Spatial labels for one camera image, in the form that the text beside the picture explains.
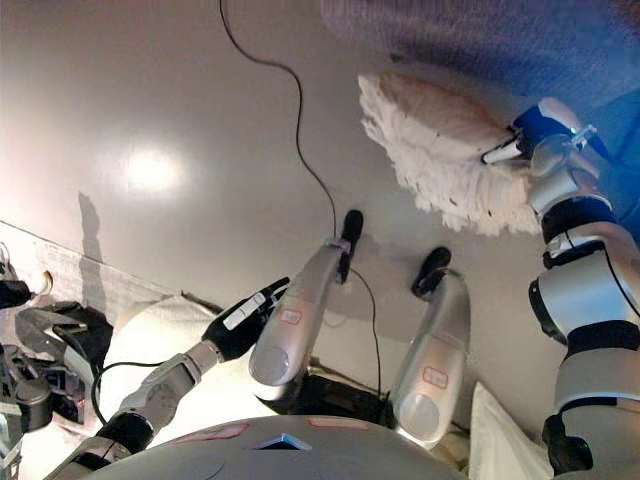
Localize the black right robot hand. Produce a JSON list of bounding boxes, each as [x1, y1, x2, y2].
[[480, 97, 601, 164]]

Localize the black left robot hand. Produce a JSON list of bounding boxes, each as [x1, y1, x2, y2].
[[200, 276, 292, 362]]

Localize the white fringed pillow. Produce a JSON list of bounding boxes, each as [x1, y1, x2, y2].
[[357, 72, 544, 237]]

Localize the silver left robot leg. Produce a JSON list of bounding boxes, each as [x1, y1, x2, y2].
[[248, 238, 351, 401]]

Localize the silver robot leg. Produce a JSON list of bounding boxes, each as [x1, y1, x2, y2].
[[248, 238, 351, 401], [389, 269, 472, 449]]

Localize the grey fabric armchair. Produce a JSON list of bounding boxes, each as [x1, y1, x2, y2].
[[319, 0, 640, 101]]

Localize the black low box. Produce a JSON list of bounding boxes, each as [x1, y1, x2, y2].
[[254, 368, 396, 427]]

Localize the silver robot torso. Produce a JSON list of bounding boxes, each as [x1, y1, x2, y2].
[[87, 415, 466, 480]]

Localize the black left robot foot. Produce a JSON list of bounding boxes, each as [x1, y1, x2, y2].
[[337, 209, 365, 285]]

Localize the black robot foot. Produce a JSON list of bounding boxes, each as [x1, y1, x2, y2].
[[337, 209, 365, 285], [410, 246, 453, 300]]

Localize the black right robot foot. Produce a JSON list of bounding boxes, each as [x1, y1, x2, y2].
[[410, 246, 453, 300]]

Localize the black equipment pile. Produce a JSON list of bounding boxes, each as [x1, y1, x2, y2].
[[0, 279, 114, 451]]

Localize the silver right robot leg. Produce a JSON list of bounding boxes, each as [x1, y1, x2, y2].
[[389, 269, 472, 449]]

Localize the plain white cushion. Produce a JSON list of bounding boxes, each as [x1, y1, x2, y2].
[[467, 382, 554, 480]]

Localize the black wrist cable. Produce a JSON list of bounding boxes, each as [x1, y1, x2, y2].
[[91, 359, 167, 426]]

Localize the thin black floor cable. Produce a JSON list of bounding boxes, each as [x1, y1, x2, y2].
[[218, 0, 384, 401]]

